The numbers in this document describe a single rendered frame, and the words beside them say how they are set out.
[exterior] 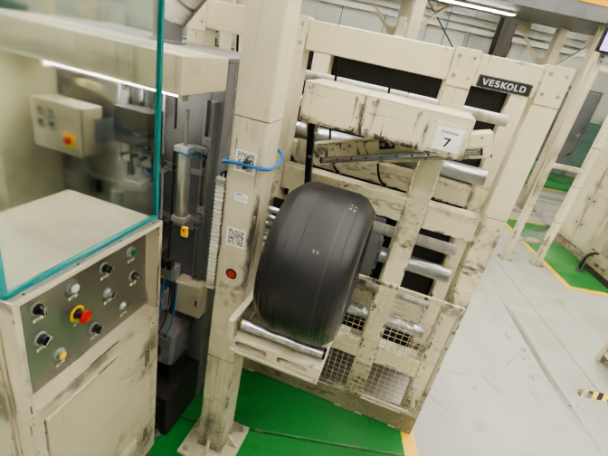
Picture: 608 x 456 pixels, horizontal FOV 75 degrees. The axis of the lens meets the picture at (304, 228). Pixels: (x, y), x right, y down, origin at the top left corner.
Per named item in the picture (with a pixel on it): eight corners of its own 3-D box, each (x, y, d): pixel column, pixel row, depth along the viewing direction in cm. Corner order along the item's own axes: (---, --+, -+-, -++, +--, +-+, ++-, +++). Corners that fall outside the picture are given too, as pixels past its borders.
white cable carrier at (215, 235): (205, 286, 159) (216, 175, 139) (211, 280, 163) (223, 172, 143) (214, 289, 158) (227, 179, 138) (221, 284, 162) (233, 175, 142)
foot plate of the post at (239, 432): (176, 451, 193) (176, 446, 191) (204, 410, 217) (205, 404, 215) (225, 474, 188) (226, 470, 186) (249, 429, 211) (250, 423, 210)
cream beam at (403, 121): (298, 120, 148) (305, 80, 142) (316, 113, 170) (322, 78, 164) (461, 163, 136) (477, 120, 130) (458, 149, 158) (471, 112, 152)
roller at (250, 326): (236, 330, 151) (238, 320, 149) (242, 323, 155) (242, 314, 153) (322, 363, 144) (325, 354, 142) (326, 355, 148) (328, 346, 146)
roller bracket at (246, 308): (225, 338, 149) (228, 318, 145) (266, 287, 184) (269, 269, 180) (233, 342, 148) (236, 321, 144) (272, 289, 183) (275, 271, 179)
